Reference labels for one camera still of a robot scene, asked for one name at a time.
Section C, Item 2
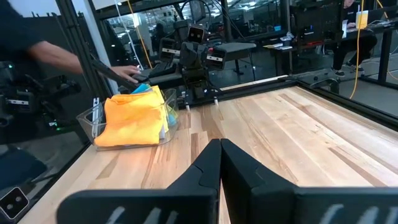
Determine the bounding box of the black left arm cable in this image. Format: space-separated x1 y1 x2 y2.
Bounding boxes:
179 0 213 30

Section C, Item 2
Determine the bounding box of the black camera box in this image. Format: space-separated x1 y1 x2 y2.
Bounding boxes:
0 186 30 220

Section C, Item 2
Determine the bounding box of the person's hand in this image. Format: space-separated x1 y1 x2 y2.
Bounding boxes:
109 65 141 84

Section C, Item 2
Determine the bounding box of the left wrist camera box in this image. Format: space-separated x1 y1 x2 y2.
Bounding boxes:
187 25 206 44

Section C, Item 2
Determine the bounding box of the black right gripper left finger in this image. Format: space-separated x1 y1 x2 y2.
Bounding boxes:
55 138 222 224

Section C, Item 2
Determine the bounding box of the teal microfiber towel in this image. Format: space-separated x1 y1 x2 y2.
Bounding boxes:
130 83 179 127

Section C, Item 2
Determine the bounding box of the yellow microfiber towel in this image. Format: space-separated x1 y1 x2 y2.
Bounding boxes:
150 85 170 133

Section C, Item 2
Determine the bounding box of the dark blue office chair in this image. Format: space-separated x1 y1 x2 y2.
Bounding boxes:
0 146 48 191

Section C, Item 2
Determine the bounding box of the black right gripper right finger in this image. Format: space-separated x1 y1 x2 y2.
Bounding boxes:
220 138 398 224

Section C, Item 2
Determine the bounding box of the clear plastic bin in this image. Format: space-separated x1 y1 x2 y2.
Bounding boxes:
76 88 180 152

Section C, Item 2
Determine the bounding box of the person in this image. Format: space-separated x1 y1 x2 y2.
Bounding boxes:
331 0 379 78
0 0 84 75

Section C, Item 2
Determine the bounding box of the black frame handle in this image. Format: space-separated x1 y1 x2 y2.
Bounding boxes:
309 77 341 95

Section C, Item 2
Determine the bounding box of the yellow power cable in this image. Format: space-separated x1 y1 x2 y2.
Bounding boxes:
348 0 398 100
126 0 153 70

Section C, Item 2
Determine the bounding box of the grey desk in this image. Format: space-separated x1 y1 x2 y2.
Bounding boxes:
214 42 257 77

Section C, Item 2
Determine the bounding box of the black keyboard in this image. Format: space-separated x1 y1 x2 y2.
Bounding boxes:
132 61 178 83

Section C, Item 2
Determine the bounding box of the black office desk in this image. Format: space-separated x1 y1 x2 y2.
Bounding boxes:
270 0 398 85

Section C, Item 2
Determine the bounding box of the orange microfiber towel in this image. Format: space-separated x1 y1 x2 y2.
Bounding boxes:
94 90 166 147

